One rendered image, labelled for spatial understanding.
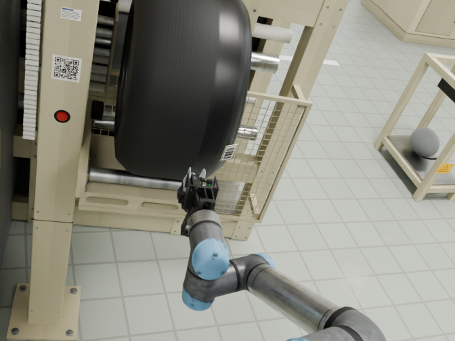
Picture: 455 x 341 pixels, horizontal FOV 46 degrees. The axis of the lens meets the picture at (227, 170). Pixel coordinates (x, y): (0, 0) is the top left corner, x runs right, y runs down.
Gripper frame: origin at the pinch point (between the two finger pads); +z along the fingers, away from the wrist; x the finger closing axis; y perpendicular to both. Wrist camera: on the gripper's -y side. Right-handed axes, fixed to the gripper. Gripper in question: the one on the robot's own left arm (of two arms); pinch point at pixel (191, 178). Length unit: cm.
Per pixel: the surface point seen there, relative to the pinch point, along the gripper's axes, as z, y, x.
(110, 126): 51, -16, 19
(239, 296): 62, -106, -53
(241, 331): 42, -108, -51
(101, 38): 69, 8, 26
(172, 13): 19.1, 35.9, 10.3
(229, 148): 7.9, 5.9, -10.1
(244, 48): 15.9, 31.4, -9.0
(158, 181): 23.8, -18.3, 3.9
